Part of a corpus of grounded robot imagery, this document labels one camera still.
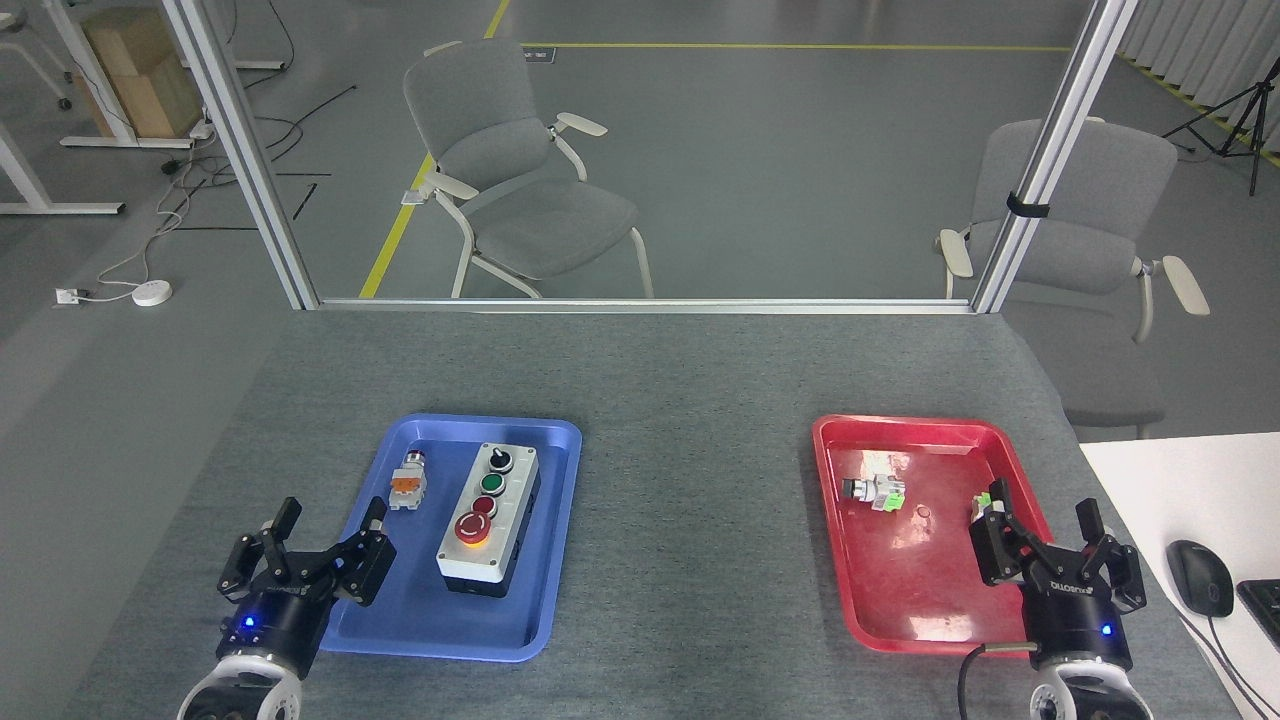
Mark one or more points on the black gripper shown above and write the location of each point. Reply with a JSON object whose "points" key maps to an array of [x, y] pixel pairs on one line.
{"points": [[275, 620], [1080, 620]]}

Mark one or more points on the grey control box with buttons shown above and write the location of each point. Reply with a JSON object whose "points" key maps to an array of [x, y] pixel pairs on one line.
{"points": [[480, 555]]}

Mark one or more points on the silver floor socket box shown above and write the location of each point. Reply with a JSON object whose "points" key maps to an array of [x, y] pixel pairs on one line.
{"points": [[414, 196]]}

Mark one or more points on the cardboard box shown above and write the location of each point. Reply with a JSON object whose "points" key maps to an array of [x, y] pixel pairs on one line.
{"points": [[140, 80]]}

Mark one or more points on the white side table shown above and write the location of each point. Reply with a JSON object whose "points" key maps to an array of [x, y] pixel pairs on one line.
{"points": [[1170, 490]]}

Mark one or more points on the black computer mouse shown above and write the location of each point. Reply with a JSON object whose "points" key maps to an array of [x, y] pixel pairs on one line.
{"points": [[1200, 578]]}

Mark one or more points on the red plastic tray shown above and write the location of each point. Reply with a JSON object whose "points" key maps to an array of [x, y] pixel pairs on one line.
{"points": [[910, 570]]}

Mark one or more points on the blue plastic tray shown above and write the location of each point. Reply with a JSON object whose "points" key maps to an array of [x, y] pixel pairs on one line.
{"points": [[440, 625]]}

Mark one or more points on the black keyboard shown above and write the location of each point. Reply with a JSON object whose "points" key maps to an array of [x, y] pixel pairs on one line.
{"points": [[1262, 610]]}

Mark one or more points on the white round floor device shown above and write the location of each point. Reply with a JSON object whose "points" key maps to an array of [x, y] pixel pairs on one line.
{"points": [[152, 293]]}

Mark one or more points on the grey chair with white armrests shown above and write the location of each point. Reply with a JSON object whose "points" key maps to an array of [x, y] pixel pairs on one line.
{"points": [[530, 210], [1120, 180]]}

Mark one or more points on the silver aluminium crossbar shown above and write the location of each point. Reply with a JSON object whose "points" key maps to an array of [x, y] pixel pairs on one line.
{"points": [[640, 305]]}

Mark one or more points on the white desk leg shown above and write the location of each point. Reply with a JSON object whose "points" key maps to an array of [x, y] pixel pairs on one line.
{"points": [[30, 185], [100, 85]]}

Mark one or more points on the black tripod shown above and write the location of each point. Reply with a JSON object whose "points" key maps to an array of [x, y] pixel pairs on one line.
{"points": [[1252, 130]]}

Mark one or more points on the white pleated curtain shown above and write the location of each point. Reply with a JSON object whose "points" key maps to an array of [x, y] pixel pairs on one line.
{"points": [[1200, 50]]}

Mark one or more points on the green push button switch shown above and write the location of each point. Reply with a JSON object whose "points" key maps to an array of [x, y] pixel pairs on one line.
{"points": [[980, 503]]}

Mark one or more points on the orange push button switch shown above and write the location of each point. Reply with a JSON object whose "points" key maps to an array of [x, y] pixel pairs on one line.
{"points": [[407, 485]]}

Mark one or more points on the black push button switch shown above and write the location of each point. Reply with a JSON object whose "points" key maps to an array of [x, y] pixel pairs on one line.
{"points": [[875, 490]]}

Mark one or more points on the white wall plug socket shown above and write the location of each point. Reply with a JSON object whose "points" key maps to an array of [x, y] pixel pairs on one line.
{"points": [[68, 296]]}

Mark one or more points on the silver aluminium post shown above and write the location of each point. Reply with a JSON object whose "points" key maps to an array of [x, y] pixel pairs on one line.
{"points": [[240, 150], [1060, 150]]}

